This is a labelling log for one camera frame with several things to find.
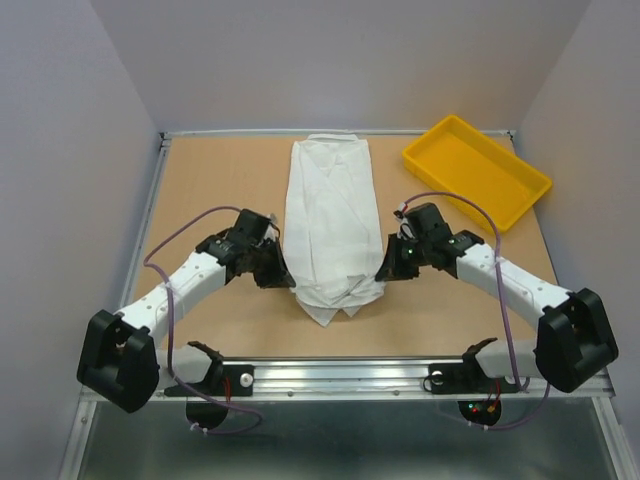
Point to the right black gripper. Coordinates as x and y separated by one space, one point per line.
392 269

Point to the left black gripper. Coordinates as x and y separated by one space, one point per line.
279 276

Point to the white long sleeve shirt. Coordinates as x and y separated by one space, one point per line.
332 239

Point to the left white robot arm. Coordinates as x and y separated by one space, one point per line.
120 357

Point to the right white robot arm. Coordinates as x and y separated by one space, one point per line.
574 339

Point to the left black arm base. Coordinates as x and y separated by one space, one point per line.
227 380

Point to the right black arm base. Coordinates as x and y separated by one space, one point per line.
460 378

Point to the yellow plastic bin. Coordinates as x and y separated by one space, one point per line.
455 157

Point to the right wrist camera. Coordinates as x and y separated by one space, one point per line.
404 230

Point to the aluminium mounting rail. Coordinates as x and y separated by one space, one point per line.
356 379

